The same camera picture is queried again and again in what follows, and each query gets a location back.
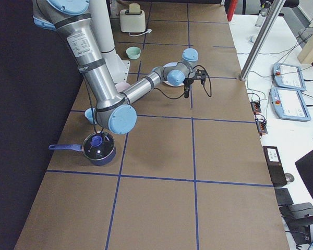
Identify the pink bowl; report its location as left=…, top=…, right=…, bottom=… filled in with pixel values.
left=115, top=82, right=130, bottom=92

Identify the aluminium frame post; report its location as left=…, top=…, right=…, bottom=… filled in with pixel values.
left=239, top=0, right=285, bottom=81

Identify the bread slice in toaster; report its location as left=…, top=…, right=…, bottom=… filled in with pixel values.
left=129, top=3, right=141, bottom=15

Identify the green bowl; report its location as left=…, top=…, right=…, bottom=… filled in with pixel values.
left=126, top=46, right=141, bottom=60

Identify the far teach pendant tablet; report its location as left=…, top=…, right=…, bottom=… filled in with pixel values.
left=272, top=62, right=306, bottom=92

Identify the dark blue saucepan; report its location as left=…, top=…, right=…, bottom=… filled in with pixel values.
left=48, top=132, right=116, bottom=166

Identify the cream toaster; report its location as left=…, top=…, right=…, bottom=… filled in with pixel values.
left=119, top=9, right=146, bottom=33

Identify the near teach pendant tablet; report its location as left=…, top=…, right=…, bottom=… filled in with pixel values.
left=270, top=87, right=311, bottom=122

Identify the orange connector block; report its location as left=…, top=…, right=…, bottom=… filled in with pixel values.
left=255, top=114, right=268, bottom=136

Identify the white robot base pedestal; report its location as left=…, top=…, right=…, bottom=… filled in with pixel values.
left=89, top=0, right=130, bottom=83

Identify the teach pendant tablet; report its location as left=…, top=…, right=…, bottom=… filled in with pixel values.
left=270, top=87, right=311, bottom=122
left=272, top=62, right=306, bottom=92

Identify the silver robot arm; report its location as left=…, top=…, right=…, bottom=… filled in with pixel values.
left=32, top=1, right=207, bottom=134

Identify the light blue cup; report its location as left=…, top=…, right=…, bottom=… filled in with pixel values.
left=85, top=108, right=96, bottom=124

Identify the blue plate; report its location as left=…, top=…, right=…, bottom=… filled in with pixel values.
left=163, top=62, right=184, bottom=87

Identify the clear water bottle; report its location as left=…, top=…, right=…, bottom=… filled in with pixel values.
left=255, top=1, right=272, bottom=27

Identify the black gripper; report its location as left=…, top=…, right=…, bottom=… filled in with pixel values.
left=183, top=69, right=207, bottom=98

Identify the black box with label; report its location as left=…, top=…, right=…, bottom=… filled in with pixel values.
left=262, top=146, right=287, bottom=188

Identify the white toaster power cable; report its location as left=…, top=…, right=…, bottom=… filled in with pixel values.
left=127, top=28, right=153, bottom=37

